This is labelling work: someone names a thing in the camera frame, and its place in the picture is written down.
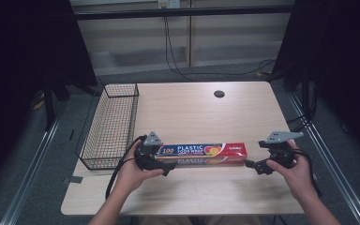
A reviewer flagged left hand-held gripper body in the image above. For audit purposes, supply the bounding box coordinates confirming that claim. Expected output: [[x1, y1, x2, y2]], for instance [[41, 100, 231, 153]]
[[133, 130, 165, 172]]

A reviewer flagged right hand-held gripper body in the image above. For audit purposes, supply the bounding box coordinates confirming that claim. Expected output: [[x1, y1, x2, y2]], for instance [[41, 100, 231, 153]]
[[258, 130, 305, 170]]

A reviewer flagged red blue plastic wrap box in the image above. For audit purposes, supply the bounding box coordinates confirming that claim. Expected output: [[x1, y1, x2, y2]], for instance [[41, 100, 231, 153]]
[[155, 142, 248, 167]]

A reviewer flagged person's left hand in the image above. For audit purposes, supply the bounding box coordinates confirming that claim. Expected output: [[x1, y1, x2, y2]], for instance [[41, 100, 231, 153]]
[[113, 140, 166, 197]]

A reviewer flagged person's right hand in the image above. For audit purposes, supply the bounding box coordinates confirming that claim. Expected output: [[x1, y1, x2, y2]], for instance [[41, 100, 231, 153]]
[[265, 140, 316, 202]]

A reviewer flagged grey tape strip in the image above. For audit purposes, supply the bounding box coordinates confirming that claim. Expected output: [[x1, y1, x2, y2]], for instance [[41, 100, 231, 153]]
[[62, 175, 84, 186]]

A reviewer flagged dark curtain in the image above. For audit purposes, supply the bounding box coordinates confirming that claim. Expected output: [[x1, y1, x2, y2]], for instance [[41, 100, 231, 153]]
[[270, 0, 360, 163], [0, 0, 98, 192]]

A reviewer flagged black horizontal metal bar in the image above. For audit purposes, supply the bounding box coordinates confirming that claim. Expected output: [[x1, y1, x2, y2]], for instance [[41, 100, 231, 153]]
[[74, 5, 295, 21]]

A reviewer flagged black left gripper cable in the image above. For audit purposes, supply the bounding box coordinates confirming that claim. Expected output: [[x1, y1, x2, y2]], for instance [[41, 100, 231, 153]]
[[104, 134, 148, 201]]

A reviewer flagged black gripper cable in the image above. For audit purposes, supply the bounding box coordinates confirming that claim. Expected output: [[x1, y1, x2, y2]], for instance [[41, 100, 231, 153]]
[[104, 134, 148, 201], [292, 148, 323, 198]]

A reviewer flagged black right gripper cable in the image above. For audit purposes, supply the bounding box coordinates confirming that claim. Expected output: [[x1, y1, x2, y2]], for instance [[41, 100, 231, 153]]
[[292, 148, 323, 198]]

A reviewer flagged black wire basket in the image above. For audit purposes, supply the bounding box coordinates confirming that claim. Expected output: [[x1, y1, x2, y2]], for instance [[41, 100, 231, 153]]
[[75, 82, 141, 171]]

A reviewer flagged silver floor rail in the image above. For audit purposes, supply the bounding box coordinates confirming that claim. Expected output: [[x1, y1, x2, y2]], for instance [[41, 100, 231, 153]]
[[288, 92, 360, 225], [0, 115, 62, 225]]

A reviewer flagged black wall cable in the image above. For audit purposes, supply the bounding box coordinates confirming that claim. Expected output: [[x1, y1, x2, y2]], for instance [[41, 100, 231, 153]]
[[163, 15, 278, 83]]

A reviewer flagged white wall power outlet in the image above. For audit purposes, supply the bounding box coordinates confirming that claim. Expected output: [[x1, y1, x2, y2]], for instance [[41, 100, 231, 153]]
[[157, 0, 182, 9]]

